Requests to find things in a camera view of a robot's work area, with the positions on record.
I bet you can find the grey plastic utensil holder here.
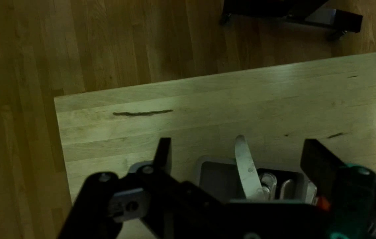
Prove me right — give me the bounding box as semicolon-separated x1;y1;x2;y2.
193;158;319;205

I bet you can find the silver knife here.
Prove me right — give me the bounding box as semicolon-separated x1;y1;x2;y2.
233;134;266;201

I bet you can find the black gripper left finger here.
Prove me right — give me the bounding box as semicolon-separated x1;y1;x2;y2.
153;136;173;175

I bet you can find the silver cutlery in tray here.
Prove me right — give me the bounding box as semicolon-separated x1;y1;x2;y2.
259;172;278;199

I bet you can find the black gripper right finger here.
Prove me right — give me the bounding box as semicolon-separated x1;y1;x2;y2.
299;138;347;199

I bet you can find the black metal stand base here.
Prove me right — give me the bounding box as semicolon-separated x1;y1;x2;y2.
218;0;365;42

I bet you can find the silver cutlery handle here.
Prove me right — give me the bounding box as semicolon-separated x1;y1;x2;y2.
279;178;296;200

